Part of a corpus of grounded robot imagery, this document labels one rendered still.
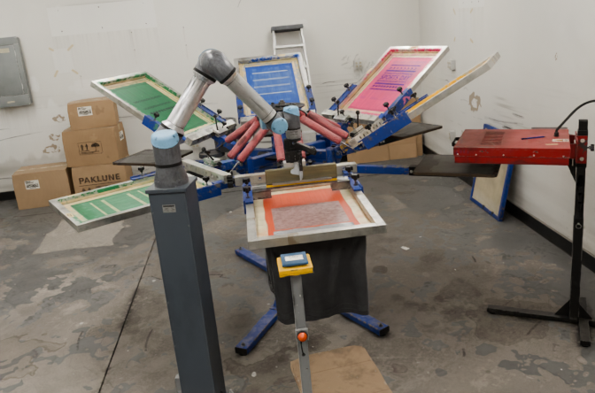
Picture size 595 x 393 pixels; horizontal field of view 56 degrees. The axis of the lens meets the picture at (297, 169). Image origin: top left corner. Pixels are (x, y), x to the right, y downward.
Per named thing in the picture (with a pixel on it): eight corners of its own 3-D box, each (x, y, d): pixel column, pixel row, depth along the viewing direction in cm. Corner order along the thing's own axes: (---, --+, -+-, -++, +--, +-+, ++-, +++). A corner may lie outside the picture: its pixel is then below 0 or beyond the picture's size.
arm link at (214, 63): (217, 44, 235) (295, 123, 252) (213, 43, 245) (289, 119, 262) (197, 65, 235) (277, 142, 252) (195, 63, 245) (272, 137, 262)
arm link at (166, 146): (154, 166, 239) (150, 135, 235) (154, 159, 252) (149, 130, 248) (182, 162, 242) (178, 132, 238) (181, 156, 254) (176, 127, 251)
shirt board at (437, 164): (502, 168, 337) (503, 155, 335) (497, 188, 302) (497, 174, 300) (300, 163, 392) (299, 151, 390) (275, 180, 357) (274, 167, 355)
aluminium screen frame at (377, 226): (386, 233, 236) (386, 224, 235) (249, 250, 231) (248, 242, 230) (350, 181, 311) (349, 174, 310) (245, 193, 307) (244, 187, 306)
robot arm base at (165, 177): (150, 188, 242) (145, 167, 240) (160, 179, 257) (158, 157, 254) (183, 187, 241) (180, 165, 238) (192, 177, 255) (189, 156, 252)
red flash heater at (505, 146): (575, 147, 320) (575, 126, 317) (577, 169, 280) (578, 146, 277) (465, 145, 345) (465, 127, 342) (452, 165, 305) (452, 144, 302)
